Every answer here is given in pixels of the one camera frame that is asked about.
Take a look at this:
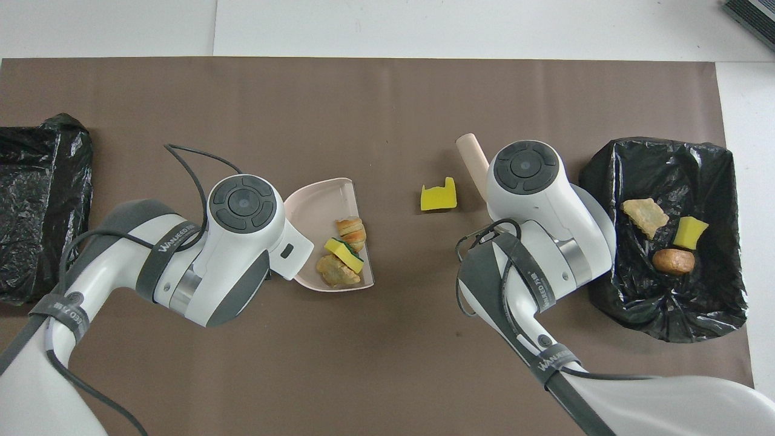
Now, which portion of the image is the notched yellow sponge piece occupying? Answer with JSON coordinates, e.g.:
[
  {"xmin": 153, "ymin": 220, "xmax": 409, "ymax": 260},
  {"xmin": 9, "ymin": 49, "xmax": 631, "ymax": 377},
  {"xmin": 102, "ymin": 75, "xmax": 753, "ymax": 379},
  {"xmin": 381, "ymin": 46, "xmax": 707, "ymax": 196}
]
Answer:
[{"xmin": 421, "ymin": 177, "xmax": 458, "ymax": 213}]

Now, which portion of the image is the black bag-lined bin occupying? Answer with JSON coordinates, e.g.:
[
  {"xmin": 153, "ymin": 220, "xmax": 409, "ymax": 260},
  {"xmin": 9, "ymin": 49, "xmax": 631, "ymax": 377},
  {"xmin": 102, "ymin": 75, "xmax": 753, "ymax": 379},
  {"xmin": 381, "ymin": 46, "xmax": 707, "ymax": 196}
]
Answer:
[
  {"xmin": 578, "ymin": 137, "xmax": 748, "ymax": 344},
  {"xmin": 0, "ymin": 113, "xmax": 94, "ymax": 305}
]

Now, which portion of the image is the round brown bun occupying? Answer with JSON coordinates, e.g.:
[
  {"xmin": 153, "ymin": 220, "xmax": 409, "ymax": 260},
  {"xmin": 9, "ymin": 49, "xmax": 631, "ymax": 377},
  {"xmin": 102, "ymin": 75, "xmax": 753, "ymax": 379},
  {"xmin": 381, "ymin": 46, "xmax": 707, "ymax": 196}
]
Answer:
[{"xmin": 652, "ymin": 248, "xmax": 696, "ymax": 276}]

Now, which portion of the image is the beige hand brush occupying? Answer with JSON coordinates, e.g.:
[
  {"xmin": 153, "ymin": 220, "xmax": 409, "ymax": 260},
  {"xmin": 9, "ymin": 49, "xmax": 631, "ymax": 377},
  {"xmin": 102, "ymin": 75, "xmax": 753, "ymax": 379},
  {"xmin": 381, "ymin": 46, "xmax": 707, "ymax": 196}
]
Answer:
[{"xmin": 455, "ymin": 134, "xmax": 491, "ymax": 200}]

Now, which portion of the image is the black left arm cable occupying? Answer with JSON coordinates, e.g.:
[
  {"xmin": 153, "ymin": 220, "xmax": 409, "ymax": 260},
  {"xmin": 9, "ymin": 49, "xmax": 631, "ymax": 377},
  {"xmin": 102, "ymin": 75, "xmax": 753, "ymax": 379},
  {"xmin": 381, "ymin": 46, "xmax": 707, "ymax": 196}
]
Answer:
[{"xmin": 45, "ymin": 144, "xmax": 243, "ymax": 436}]

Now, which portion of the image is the pale flaky pastry piece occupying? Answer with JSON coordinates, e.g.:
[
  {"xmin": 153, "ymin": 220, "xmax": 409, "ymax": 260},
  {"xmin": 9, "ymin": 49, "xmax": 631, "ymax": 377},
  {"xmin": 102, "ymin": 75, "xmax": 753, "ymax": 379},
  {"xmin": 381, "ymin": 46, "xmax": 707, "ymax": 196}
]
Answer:
[{"xmin": 315, "ymin": 254, "xmax": 362, "ymax": 287}]

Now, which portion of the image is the dark grey ribbed device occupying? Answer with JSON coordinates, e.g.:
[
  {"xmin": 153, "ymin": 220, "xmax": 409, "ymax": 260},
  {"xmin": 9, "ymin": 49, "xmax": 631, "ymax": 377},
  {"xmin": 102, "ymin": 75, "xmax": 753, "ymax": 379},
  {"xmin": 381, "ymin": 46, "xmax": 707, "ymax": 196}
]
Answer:
[{"xmin": 721, "ymin": 0, "xmax": 775, "ymax": 52}]

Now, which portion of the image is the brown paper mat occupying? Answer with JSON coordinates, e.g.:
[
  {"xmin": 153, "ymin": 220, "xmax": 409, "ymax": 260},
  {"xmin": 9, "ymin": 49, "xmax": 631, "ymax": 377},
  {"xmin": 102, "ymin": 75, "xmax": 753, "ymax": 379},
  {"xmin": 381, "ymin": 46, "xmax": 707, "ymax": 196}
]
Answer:
[{"xmin": 0, "ymin": 58, "xmax": 759, "ymax": 436}]

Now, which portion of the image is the small striped croissant piece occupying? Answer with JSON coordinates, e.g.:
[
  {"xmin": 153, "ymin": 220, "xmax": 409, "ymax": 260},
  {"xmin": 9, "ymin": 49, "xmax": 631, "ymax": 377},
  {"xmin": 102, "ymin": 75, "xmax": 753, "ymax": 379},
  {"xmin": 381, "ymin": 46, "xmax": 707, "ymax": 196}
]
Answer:
[{"xmin": 336, "ymin": 217, "xmax": 367, "ymax": 252}]

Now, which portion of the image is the long croissant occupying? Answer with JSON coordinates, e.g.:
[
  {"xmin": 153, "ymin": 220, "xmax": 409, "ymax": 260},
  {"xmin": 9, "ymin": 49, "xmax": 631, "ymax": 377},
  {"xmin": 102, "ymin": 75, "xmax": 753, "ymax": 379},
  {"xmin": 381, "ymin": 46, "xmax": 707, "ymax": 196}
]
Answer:
[{"xmin": 622, "ymin": 198, "xmax": 670, "ymax": 240}]

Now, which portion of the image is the yellow sponge wedge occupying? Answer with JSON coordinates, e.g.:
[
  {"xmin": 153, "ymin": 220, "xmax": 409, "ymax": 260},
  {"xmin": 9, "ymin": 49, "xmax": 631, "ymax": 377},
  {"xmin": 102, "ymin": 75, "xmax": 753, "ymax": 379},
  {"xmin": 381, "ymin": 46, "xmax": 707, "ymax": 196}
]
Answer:
[{"xmin": 673, "ymin": 216, "xmax": 710, "ymax": 250}]

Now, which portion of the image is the pale pink dustpan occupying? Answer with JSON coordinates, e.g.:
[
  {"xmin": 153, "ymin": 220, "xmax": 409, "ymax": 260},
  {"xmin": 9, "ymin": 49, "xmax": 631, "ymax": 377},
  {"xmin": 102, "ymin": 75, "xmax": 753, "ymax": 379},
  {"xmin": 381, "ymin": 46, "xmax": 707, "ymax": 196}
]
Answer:
[{"xmin": 283, "ymin": 177, "xmax": 375, "ymax": 293}]

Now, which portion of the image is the yellow green-backed sponge piece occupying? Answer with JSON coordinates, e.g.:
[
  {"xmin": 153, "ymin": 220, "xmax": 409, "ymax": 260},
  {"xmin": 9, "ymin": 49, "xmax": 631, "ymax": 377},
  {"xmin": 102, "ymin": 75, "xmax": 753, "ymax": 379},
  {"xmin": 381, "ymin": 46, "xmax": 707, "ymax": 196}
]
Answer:
[{"xmin": 324, "ymin": 238, "xmax": 365, "ymax": 273}]

